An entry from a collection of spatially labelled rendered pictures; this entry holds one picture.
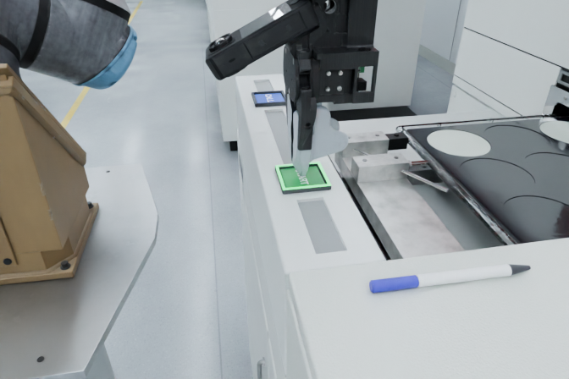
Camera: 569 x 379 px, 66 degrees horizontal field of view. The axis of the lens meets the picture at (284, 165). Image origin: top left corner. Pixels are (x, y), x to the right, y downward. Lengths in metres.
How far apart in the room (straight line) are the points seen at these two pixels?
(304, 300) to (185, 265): 1.52
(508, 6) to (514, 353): 0.90
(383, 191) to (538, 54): 0.54
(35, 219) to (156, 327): 1.10
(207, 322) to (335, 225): 1.23
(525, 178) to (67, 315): 0.64
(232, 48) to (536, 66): 0.77
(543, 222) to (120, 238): 0.57
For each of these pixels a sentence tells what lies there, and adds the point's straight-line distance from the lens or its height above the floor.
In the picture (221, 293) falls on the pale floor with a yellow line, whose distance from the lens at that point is 1.73.
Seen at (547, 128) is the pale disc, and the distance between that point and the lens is 0.92.
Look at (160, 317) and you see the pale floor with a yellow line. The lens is 1.69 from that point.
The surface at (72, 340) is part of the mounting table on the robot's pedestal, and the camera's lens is 0.57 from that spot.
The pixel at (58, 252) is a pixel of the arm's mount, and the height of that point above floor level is 0.85.
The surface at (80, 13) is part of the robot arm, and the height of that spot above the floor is 1.11.
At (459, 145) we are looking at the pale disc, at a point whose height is 0.90.
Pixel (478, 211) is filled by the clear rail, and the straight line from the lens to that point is 0.61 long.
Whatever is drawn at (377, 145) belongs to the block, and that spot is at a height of 0.90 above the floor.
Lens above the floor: 1.23
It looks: 30 degrees down
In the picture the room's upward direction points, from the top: straight up
